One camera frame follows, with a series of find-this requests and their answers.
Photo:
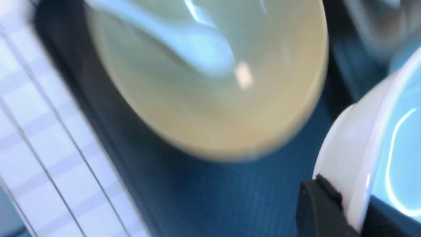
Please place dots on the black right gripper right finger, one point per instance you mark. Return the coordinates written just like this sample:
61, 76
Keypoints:
383, 220

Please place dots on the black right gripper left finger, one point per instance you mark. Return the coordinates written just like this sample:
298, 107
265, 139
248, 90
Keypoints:
319, 210

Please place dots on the white square side dish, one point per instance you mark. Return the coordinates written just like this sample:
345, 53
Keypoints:
373, 147

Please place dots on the yellow noodle bowl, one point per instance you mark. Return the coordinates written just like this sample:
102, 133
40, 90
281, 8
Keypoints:
281, 53

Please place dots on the white ceramic soup spoon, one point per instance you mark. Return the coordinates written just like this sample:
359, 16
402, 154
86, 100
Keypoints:
196, 40

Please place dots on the black plastic serving tray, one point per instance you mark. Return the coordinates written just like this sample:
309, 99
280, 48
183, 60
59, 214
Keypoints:
177, 194

